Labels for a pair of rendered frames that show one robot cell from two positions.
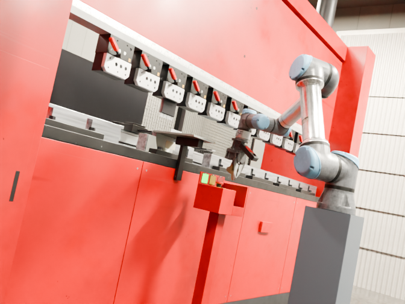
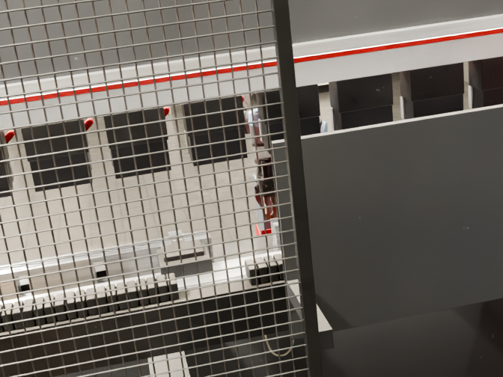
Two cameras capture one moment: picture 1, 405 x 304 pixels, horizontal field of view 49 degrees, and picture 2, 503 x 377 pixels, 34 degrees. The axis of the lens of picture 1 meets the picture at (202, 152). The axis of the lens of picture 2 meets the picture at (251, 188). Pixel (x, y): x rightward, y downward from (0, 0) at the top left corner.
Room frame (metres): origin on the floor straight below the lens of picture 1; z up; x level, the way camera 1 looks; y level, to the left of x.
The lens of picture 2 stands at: (4.04, 1.47, 1.78)
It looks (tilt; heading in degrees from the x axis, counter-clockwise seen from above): 19 degrees down; 224
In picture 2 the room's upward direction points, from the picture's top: 7 degrees counter-clockwise
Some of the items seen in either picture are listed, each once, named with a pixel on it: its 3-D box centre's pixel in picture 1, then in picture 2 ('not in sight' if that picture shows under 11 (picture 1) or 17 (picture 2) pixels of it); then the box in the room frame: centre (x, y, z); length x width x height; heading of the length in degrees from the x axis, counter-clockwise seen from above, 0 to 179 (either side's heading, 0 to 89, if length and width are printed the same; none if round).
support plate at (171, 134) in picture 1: (184, 136); not in sight; (2.22, 0.10, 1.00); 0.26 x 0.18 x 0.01; 53
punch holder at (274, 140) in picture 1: (273, 133); not in sight; (3.25, -0.49, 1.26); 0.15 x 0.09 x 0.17; 143
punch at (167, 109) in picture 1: (167, 109); not in sight; (2.31, 0.22, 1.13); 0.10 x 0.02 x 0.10; 143
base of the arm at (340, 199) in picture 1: (337, 199); not in sight; (1.75, -0.56, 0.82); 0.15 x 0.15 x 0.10
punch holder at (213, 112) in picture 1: (213, 104); (214, 127); (2.61, 0.00, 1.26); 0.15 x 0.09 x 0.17; 143
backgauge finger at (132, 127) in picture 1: (143, 129); not in sight; (2.41, 0.34, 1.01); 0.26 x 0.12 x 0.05; 53
